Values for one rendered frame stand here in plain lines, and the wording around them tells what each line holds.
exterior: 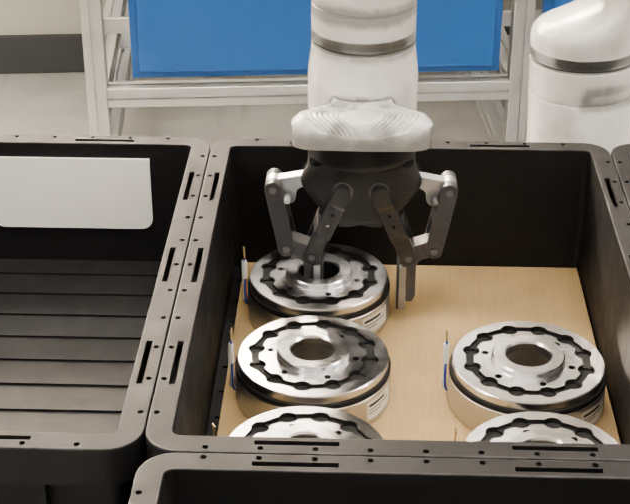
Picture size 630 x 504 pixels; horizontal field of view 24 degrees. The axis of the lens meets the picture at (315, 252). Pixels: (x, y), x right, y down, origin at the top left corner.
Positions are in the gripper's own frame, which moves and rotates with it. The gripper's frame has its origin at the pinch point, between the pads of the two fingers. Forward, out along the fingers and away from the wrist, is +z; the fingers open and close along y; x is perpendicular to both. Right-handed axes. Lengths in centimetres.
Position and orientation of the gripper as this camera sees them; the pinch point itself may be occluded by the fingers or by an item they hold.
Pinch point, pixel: (359, 285)
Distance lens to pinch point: 106.9
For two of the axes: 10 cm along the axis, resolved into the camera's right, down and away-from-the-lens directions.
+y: -10.0, -0.2, 0.3
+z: 0.0, 8.8, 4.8
